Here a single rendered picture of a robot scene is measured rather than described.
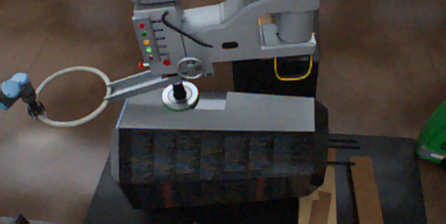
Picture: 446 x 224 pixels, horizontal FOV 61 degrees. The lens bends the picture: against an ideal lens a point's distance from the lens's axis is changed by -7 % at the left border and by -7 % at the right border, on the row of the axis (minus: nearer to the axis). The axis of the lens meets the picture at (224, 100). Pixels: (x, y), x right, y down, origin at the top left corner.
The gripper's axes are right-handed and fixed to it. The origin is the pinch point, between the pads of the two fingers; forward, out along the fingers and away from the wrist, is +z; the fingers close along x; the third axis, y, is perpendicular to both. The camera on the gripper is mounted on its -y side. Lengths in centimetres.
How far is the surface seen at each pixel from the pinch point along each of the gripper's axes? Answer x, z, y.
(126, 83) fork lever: 54, -10, 14
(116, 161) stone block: 29, 17, 43
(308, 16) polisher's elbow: 131, -65, 75
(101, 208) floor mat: 7, 84, 26
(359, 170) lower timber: 173, 61, 114
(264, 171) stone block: 94, 10, 98
